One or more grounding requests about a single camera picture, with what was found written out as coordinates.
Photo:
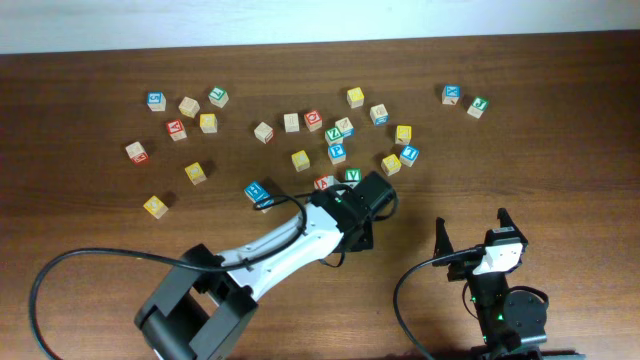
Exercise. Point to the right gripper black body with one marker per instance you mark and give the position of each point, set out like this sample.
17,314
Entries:
462,269

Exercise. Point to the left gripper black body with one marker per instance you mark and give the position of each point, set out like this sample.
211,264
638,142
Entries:
366,241

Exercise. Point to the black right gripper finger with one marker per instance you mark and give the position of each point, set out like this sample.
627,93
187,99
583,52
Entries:
443,244
507,225

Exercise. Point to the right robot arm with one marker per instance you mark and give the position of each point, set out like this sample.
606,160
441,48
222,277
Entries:
512,319

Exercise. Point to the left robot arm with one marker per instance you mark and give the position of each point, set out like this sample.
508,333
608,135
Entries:
200,311

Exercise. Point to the green V wooden block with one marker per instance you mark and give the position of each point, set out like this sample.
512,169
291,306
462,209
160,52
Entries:
353,175

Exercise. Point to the red A block centre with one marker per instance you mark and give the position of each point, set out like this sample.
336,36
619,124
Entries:
323,182

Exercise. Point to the red a block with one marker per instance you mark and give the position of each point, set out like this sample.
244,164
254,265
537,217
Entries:
176,130
323,182

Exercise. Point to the yellow block right lower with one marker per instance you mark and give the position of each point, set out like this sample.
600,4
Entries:
391,165

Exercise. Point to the blue P wooden block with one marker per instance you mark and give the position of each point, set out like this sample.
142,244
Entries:
336,153

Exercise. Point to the yellow block centre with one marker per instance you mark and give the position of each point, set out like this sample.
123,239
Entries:
300,160

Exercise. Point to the green Z wooden block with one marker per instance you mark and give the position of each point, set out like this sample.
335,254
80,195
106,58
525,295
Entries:
333,136

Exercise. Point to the blue I wooden block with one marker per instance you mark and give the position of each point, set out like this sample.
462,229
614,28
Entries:
408,155

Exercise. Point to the plain blue-side block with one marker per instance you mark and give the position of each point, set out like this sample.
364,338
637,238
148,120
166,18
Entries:
345,126

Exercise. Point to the yellow block right upper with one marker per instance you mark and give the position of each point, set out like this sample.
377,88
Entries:
403,134

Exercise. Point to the blue H block upper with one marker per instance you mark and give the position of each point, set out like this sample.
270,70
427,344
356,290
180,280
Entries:
255,192

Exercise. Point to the blue-side block far right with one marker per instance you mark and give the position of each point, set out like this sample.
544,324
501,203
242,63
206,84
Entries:
379,114

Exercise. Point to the red G wooden block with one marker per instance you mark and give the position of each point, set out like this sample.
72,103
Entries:
313,120

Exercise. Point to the plain green-side wooden block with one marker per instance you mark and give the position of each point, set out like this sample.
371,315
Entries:
291,122

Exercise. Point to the yellow block far top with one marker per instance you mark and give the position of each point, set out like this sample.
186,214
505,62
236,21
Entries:
355,97

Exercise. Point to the green J wooden block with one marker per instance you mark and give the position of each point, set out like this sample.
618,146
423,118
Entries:
477,107

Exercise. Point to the plain red-side wooden block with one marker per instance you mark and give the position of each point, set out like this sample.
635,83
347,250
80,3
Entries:
264,133

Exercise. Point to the blue X wooden block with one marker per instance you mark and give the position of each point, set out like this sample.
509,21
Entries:
451,94

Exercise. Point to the yellow O block middle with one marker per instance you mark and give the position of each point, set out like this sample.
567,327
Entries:
195,173

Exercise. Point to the yellow o block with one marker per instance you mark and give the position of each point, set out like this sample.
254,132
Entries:
195,173
155,207

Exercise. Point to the yellow C wooden block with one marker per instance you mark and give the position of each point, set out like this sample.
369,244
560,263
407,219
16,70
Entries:
208,123

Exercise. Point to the green L wooden block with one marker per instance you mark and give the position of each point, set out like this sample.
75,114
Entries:
218,96

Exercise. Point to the plain yellow-side wooden block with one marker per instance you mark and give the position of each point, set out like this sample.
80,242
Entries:
189,107

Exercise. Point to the red A block left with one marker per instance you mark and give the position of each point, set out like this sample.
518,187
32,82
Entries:
176,130

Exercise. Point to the yellow O block near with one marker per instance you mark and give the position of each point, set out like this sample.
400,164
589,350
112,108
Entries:
155,207

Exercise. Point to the red M wooden block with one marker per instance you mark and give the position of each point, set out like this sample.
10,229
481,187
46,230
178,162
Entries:
136,153

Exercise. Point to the blue S wooden block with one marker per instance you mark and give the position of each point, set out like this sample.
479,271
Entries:
156,101

